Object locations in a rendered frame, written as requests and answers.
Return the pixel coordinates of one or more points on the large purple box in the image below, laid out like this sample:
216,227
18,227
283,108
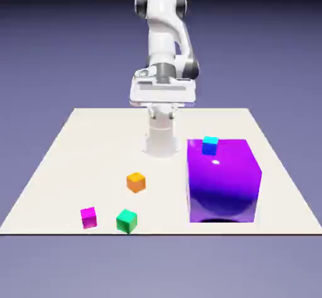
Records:
224,184

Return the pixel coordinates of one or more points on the small green cube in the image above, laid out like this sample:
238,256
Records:
126,221

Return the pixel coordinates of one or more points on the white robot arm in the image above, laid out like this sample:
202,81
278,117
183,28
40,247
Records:
161,41

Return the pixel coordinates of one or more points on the small orange cube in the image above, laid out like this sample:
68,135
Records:
136,182

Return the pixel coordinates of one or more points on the small magenta cube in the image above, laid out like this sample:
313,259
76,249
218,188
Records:
88,218

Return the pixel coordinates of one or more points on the small cyan cube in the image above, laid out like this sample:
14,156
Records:
210,145

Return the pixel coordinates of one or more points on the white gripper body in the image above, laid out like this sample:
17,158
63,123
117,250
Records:
163,95

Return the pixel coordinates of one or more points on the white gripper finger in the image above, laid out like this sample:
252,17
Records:
172,113
152,113

